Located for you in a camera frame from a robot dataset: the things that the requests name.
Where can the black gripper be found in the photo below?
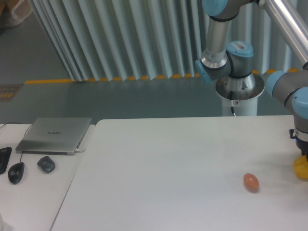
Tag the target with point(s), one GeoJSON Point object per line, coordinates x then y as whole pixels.
{"type": "Point", "coordinates": [301, 140]}

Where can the yellow pepper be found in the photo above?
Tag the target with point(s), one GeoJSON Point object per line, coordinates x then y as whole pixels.
{"type": "Point", "coordinates": [300, 166]}

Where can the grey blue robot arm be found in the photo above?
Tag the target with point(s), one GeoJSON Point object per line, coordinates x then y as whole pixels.
{"type": "Point", "coordinates": [230, 63]}

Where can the brown egg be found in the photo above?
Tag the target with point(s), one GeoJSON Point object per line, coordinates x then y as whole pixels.
{"type": "Point", "coordinates": [251, 182]}

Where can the white folding partition screen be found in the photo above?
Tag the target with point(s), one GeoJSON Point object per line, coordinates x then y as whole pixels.
{"type": "Point", "coordinates": [147, 38]}

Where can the silver closed laptop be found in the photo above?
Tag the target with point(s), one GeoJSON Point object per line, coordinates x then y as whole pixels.
{"type": "Point", "coordinates": [58, 135]}

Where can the dark grey earbuds case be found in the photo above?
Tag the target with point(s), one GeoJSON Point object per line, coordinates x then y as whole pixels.
{"type": "Point", "coordinates": [46, 164]}

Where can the black computer mouse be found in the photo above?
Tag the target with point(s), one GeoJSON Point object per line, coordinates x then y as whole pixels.
{"type": "Point", "coordinates": [16, 172]}

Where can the black keyboard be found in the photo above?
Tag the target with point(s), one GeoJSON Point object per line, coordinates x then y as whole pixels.
{"type": "Point", "coordinates": [5, 154]}

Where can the cardboard box with plastic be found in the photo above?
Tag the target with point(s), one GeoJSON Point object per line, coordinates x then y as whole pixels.
{"type": "Point", "coordinates": [14, 12]}

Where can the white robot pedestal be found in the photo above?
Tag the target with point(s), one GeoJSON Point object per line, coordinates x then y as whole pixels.
{"type": "Point", "coordinates": [239, 101]}

